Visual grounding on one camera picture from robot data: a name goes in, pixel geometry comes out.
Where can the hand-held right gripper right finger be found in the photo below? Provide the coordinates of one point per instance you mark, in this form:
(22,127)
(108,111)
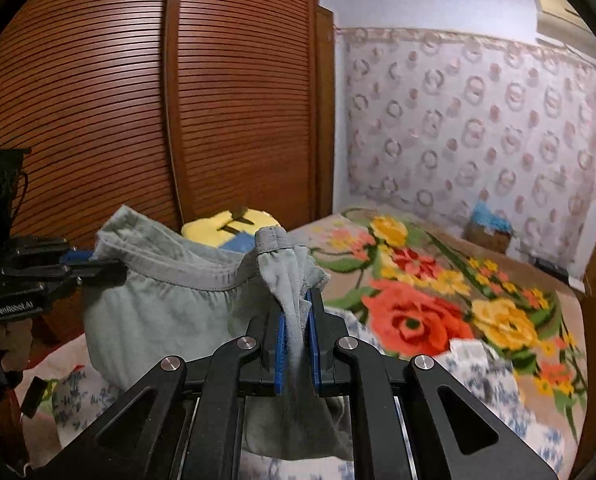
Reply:
(315,355)

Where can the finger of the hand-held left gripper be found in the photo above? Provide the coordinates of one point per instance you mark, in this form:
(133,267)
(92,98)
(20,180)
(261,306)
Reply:
(75,257)
(102,276)

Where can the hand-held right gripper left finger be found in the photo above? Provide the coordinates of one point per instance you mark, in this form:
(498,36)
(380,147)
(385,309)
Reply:
(279,355)

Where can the grey-green pants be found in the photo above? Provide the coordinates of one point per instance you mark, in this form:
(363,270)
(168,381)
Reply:
(167,310)

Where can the person's left hand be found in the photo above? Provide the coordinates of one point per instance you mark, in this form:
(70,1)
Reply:
(7,336)

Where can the flowered plush blanket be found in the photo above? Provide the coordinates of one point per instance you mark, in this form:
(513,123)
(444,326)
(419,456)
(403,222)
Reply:
(413,320)

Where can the yellow plush toy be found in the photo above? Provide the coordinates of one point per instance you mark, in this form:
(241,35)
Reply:
(202,230)

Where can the blue floral bed sheet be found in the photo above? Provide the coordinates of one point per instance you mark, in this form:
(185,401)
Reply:
(498,410)

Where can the small cardboard box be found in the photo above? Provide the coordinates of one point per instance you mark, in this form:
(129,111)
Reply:
(488,241)

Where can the brown slatted wooden wardrobe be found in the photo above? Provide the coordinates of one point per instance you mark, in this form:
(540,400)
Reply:
(237,110)

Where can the white air conditioner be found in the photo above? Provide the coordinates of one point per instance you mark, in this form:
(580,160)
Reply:
(553,15)

